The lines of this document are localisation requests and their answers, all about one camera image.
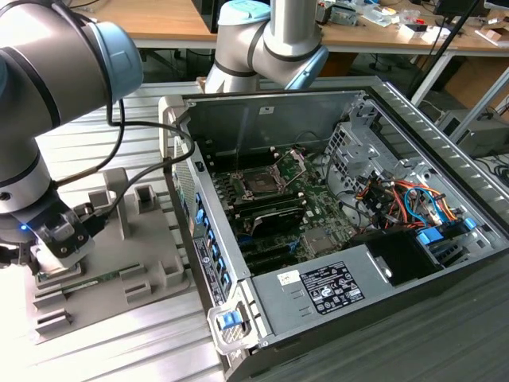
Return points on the black expansion slot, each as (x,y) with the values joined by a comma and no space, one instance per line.
(274,262)
(266,248)

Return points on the grey plastic parts rack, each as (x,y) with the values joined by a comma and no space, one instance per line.
(131,246)

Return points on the black RAM slot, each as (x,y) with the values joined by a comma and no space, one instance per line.
(264,199)
(270,207)

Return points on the grey computer box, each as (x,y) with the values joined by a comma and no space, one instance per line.
(485,135)

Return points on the green RAM stick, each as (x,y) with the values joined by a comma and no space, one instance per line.
(91,281)

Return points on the blue disk carrier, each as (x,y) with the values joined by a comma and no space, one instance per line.
(430,237)

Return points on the silver perforated drive cage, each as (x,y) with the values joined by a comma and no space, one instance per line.
(342,143)

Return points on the blue plastic clip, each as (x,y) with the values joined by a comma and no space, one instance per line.
(469,223)

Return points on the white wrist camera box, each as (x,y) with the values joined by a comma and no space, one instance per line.
(63,246)

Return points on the white box with black insert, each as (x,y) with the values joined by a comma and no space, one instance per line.
(427,36)

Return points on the silver chipset heatsink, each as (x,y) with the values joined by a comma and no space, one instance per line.
(320,241)

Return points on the CPU socket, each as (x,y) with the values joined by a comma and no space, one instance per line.
(258,184)

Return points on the silver table leg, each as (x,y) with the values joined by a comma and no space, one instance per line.
(483,101)

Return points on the black slanted pole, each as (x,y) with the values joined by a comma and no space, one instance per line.
(437,55)

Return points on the open grey PC case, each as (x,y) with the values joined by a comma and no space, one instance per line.
(258,131)

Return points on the grey power supply with labels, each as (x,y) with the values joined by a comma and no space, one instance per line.
(274,314)

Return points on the green motherboard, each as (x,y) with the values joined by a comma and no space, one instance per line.
(330,215)

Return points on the black monitor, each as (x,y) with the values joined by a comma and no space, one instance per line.
(457,7)

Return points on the black plastic box cover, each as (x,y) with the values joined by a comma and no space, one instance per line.
(397,254)

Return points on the silver metal drive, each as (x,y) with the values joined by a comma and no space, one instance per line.
(344,16)

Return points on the brown cardboard piece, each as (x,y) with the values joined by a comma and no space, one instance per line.
(493,36)

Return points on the wooden desk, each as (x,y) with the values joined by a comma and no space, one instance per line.
(469,44)

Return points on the blue case latch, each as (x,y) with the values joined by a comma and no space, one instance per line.
(229,320)

